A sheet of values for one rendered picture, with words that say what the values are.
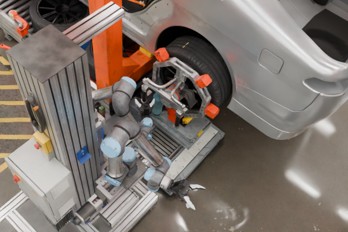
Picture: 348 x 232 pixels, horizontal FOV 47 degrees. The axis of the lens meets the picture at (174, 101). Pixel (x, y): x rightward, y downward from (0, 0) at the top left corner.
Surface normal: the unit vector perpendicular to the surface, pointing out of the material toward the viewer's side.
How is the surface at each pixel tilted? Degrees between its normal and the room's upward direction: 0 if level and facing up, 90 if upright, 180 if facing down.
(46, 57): 0
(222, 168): 0
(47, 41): 0
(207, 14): 90
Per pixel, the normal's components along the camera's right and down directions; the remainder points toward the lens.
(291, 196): 0.10, -0.57
